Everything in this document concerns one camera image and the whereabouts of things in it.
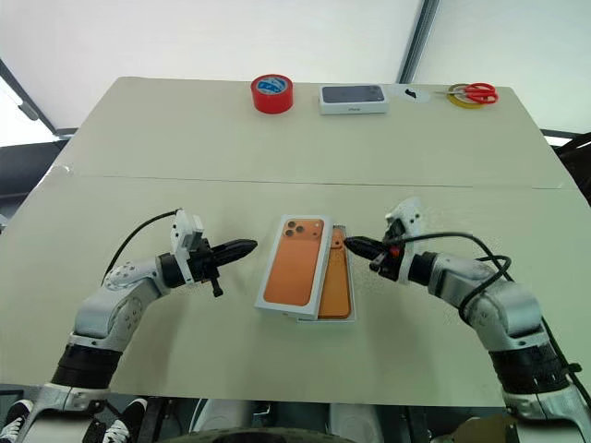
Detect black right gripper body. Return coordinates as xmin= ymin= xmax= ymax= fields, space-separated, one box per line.
xmin=368 ymin=230 xmax=408 ymax=282

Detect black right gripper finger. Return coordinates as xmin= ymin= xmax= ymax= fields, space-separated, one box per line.
xmin=344 ymin=235 xmax=385 ymax=253
xmin=350 ymin=247 xmax=387 ymax=265

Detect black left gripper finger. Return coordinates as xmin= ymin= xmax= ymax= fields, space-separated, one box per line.
xmin=211 ymin=251 xmax=255 ymax=269
xmin=211 ymin=238 xmax=259 ymax=255

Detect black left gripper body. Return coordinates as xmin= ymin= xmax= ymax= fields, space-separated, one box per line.
xmin=188 ymin=244 xmax=226 ymax=299

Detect orange phone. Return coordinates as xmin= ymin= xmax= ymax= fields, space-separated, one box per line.
xmin=295 ymin=222 xmax=359 ymax=325

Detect orange smartphone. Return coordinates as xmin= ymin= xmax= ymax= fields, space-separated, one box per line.
xmin=318 ymin=228 xmax=353 ymax=320

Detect white phone box lid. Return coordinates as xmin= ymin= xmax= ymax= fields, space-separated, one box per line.
xmin=254 ymin=213 xmax=335 ymax=322

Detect white box with dark phone print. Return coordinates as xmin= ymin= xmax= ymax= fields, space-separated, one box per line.
xmin=318 ymin=83 xmax=390 ymax=117

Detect red tape roll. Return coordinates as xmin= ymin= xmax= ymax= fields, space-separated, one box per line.
xmin=250 ymin=72 xmax=296 ymax=114

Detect yellow tape roll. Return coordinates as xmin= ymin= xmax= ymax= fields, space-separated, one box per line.
xmin=448 ymin=83 xmax=486 ymax=109

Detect black white sneaker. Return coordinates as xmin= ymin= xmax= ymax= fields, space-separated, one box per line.
xmin=100 ymin=397 xmax=150 ymax=443
xmin=0 ymin=399 xmax=36 ymax=443

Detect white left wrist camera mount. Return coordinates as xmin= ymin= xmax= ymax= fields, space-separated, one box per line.
xmin=169 ymin=209 xmax=207 ymax=285

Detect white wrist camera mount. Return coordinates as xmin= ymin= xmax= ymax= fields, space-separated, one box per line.
xmin=169 ymin=209 xmax=207 ymax=285
xmin=384 ymin=197 xmax=425 ymax=283

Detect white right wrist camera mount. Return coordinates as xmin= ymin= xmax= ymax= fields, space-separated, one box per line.
xmin=384 ymin=197 xmax=425 ymax=283

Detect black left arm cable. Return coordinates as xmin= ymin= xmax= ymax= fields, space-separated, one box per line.
xmin=102 ymin=210 xmax=182 ymax=278

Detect red handled scissors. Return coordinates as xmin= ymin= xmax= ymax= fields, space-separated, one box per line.
xmin=432 ymin=82 xmax=500 ymax=105

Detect grey metal frame post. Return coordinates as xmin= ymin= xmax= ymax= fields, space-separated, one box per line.
xmin=397 ymin=0 xmax=440 ymax=85

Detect dark metal frame bar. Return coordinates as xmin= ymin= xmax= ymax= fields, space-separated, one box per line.
xmin=0 ymin=57 xmax=62 ymax=139

